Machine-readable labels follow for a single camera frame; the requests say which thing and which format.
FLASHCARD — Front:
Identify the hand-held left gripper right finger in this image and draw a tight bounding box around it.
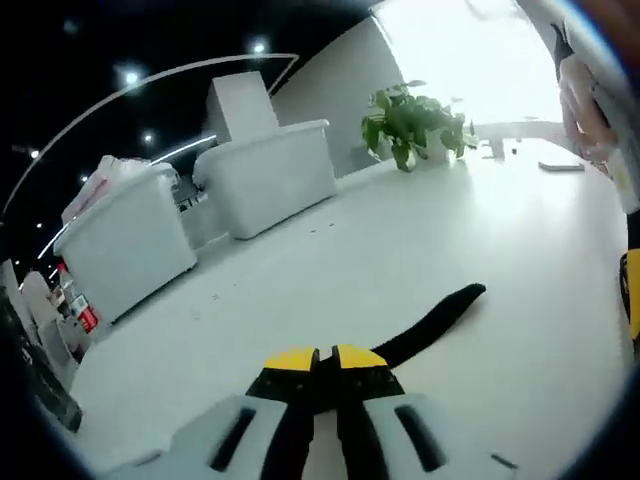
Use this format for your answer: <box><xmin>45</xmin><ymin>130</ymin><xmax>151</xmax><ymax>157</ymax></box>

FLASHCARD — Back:
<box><xmin>329</xmin><ymin>343</ymin><xmax>521</xmax><ymax>480</ymax></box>

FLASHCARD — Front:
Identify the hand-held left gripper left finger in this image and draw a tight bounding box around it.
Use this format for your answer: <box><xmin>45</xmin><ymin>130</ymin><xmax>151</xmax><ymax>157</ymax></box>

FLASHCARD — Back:
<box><xmin>107</xmin><ymin>346</ymin><xmax>321</xmax><ymax>480</ymax></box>

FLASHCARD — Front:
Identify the black Velcro strap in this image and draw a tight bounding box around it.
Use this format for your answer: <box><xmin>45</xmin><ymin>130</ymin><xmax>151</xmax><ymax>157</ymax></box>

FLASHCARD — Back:
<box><xmin>372</xmin><ymin>283</ymin><xmax>487</xmax><ymax>372</ymax></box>

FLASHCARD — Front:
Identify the flat grey device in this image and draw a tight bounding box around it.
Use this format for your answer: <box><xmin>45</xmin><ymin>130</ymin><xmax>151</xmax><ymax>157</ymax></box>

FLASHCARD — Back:
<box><xmin>538</xmin><ymin>159</ymin><xmax>586</xmax><ymax>173</ymax></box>

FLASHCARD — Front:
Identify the tan bag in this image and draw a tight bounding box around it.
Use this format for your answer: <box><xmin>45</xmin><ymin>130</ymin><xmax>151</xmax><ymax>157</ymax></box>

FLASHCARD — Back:
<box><xmin>558</xmin><ymin>54</ymin><xmax>617</xmax><ymax>167</ymax></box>

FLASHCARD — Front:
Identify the clear bottle with red label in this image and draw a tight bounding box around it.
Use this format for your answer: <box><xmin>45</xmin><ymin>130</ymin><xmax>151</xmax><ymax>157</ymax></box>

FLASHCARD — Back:
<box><xmin>55</xmin><ymin>262</ymin><xmax>101</xmax><ymax>335</ymax></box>

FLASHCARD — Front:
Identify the white storage bin with bags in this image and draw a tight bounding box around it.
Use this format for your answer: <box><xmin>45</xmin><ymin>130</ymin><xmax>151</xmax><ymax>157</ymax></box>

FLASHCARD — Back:
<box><xmin>53</xmin><ymin>158</ymin><xmax>199</xmax><ymax>326</ymax></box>

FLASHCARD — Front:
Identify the green potted plant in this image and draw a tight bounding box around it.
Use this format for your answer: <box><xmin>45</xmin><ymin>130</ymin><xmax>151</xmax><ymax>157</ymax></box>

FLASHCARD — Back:
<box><xmin>360</xmin><ymin>79</ymin><xmax>480</xmax><ymax>173</ymax></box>

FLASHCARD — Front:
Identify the pile of clear plastic bags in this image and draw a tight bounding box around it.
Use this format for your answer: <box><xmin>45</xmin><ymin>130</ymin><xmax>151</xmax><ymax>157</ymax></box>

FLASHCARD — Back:
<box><xmin>62</xmin><ymin>154</ymin><xmax>177</xmax><ymax>221</ymax></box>

